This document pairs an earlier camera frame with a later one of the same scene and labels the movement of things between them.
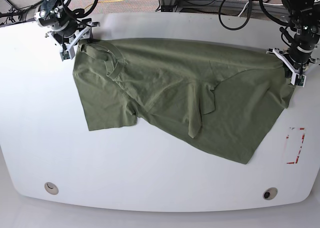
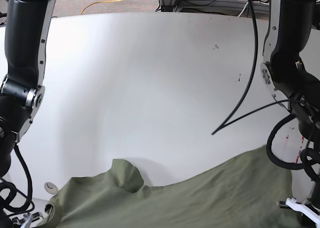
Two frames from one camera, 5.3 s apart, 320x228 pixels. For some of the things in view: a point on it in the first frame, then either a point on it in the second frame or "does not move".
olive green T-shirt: x=233 y=97 to x=251 y=192
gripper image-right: x=296 y=70 to x=311 y=213
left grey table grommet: x=51 y=188 does not move
